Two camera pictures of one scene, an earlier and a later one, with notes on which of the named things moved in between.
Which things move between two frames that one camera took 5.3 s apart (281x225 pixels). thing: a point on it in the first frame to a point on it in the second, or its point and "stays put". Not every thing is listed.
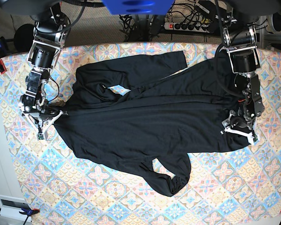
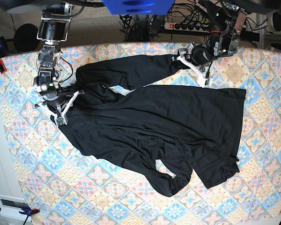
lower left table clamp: (28, 212) stays put
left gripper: (40, 114) to (59, 100)
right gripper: (240, 125) to (195, 57)
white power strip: (192, 27) stays put
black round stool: (24, 37) stays put
